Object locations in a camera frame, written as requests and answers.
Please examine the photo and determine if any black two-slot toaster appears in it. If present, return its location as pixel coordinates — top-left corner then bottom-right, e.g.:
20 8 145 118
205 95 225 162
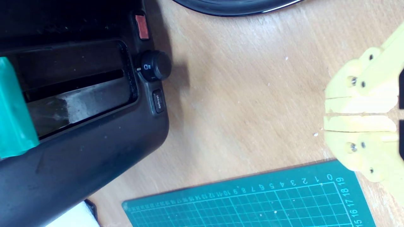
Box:
0 0 172 227

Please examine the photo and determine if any green cutting mat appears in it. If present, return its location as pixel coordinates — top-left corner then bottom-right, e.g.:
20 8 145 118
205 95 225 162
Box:
122 159 376 227

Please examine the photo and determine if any black plate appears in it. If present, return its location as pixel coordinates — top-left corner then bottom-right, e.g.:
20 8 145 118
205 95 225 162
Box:
172 0 305 17

